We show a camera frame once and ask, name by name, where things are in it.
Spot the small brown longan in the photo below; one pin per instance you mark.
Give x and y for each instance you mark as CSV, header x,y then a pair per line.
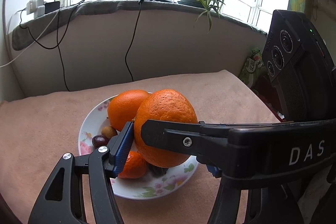
x,y
109,132

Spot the grey sill cloth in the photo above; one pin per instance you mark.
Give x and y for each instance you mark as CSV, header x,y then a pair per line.
x,y
107,24

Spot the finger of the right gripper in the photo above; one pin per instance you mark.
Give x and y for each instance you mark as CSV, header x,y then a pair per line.
x,y
189,138

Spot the green snack bag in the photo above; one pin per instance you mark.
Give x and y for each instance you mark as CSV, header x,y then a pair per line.
x,y
252,68

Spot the black power adapter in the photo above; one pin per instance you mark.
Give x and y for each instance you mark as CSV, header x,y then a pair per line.
x,y
51,6

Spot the floral white plate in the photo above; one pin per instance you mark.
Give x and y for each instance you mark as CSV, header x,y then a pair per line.
x,y
139,180

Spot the large round orange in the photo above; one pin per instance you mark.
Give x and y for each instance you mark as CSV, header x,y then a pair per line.
x,y
124,106

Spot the mandarin with stem centre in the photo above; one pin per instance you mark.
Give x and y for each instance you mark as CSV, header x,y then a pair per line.
x,y
135,166

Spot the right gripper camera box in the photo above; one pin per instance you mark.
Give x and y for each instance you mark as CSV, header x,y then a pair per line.
x,y
300,67

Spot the reddish stemless cherry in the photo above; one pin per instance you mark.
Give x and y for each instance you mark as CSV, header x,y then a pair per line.
x,y
99,141

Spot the dark cherry long stem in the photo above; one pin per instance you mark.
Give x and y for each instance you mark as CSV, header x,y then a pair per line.
x,y
157,171

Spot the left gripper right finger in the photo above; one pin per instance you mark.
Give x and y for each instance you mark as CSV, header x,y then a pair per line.
x,y
226,206

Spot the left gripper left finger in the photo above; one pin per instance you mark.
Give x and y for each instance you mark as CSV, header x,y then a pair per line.
x,y
78,183

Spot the white power strip chargers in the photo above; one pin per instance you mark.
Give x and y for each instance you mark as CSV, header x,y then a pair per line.
x,y
35,7

